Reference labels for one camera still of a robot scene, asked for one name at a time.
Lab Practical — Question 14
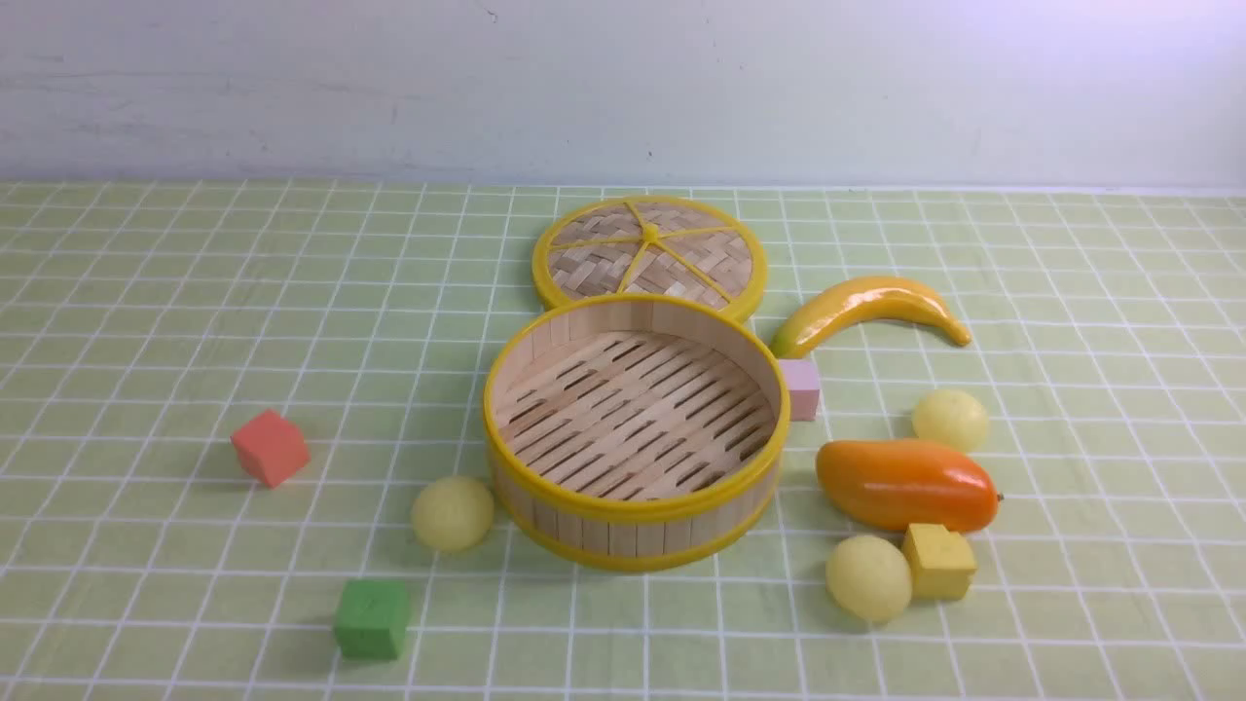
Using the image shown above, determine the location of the pale yellow bun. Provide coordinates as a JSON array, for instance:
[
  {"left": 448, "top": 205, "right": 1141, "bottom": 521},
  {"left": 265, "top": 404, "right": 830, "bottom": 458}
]
[
  {"left": 825, "top": 535, "right": 913, "bottom": 624},
  {"left": 910, "top": 387, "right": 991, "bottom": 453},
  {"left": 410, "top": 474, "right": 495, "bottom": 553}
]

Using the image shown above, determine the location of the bamboo steamer tray yellow rim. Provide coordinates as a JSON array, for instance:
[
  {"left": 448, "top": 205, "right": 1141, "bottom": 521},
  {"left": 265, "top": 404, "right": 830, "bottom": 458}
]
[{"left": 482, "top": 296, "right": 791, "bottom": 572}]

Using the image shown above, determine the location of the woven bamboo steamer lid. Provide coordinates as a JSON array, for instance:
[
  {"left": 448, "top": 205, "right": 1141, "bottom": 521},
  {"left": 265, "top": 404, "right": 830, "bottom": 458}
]
[{"left": 531, "top": 195, "right": 768, "bottom": 322}]

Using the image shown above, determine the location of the pink cube block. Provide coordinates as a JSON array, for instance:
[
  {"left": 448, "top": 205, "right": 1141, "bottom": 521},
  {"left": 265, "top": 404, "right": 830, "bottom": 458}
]
[{"left": 778, "top": 356, "right": 822, "bottom": 422}]

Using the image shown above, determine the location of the yellow toy banana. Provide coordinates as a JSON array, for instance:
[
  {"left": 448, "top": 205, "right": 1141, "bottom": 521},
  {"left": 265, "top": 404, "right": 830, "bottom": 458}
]
[{"left": 769, "top": 276, "right": 971, "bottom": 359}]

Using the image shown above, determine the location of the orange toy mango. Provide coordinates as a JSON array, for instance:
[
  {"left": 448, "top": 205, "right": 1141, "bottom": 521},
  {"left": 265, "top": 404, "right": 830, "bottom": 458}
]
[{"left": 815, "top": 440, "right": 1003, "bottom": 533}]

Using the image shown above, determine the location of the red cube block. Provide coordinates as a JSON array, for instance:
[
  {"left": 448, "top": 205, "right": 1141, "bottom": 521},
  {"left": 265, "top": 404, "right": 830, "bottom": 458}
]
[{"left": 231, "top": 408, "right": 312, "bottom": 489}]

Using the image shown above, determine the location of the green cube block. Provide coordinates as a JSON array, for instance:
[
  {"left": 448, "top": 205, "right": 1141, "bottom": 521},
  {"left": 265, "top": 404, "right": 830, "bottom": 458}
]
[{"left": 333, "top": 578, "right": 411, "bottom": 661}]

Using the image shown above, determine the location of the yellow cube block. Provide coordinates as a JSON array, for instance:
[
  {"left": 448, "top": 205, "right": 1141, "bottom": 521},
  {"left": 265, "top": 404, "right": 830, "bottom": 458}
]
[{"left": 900, "top": 524, "right": 978, "bottom": 601}]

